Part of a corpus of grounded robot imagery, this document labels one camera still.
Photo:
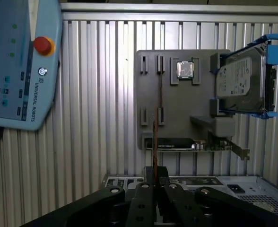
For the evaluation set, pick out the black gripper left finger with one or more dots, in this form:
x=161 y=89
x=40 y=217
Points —
x=141 y=208

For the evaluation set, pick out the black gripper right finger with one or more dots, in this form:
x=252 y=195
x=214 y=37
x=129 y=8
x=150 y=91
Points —
x=176 y=208

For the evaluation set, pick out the green RAM stick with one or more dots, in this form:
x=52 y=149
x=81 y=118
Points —
x=155 y=146

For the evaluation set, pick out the black PC case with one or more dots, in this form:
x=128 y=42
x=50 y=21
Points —
x=259 y=189

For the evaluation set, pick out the grey parts rack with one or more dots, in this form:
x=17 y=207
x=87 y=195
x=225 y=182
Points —
x=181 y=101

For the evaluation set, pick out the silver CPU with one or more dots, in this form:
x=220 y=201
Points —
x=184 y=70

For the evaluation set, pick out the hard disk in blue carrier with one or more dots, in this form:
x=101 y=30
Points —
x=238 y=80

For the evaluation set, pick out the pale blue teach pendant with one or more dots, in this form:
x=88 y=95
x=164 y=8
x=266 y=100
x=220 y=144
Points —
x=11 y=94

